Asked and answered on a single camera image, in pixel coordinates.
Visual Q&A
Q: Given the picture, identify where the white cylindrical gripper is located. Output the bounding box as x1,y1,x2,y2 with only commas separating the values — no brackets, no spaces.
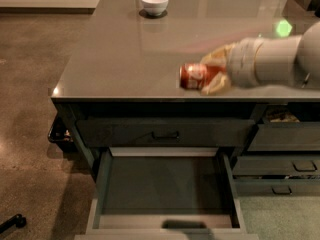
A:
200,38,263,95

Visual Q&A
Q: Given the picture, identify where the red coke can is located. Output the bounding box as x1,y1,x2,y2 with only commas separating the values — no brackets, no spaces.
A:
179,63,225,90

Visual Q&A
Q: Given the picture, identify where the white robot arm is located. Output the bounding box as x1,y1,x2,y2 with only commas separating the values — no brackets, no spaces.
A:
200,23,320,95

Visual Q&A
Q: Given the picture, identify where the snack bag in drawer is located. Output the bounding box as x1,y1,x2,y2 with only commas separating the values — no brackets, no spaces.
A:
265,106,299,123

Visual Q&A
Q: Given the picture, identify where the dark top right drawer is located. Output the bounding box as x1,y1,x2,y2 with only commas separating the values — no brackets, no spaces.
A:
249,122,320,151

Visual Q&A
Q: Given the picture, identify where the dark drawer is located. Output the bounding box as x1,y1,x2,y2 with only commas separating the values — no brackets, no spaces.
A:
76,118,254,147
232,156,320,176
249,122,320,151
234,179,320,196

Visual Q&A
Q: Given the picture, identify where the dark cabinet counter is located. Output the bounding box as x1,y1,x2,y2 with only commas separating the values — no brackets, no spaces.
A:
52,0,319,168

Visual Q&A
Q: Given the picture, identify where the dark middle right drawer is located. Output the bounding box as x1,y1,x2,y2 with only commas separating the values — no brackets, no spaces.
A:
232,156,320,176

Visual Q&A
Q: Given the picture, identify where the dark top left drawer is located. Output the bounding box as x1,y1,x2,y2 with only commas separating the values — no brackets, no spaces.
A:
76,118,254,147

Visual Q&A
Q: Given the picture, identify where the dark bottom right drawer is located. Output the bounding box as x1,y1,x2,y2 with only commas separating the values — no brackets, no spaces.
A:
234,179,320,196

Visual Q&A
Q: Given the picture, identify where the open middle drawer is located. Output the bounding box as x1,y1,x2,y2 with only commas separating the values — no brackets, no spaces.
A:
74,149,259,240

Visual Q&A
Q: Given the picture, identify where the white ceramic bowl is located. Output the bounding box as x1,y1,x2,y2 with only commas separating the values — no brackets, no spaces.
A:
140,0,169,16

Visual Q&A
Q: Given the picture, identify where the black bin beside cabinet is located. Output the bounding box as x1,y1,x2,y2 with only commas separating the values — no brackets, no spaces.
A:
48,116,77,153

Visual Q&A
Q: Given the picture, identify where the black object on floor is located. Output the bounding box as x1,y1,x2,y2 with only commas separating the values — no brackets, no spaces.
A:
0,214,27,234

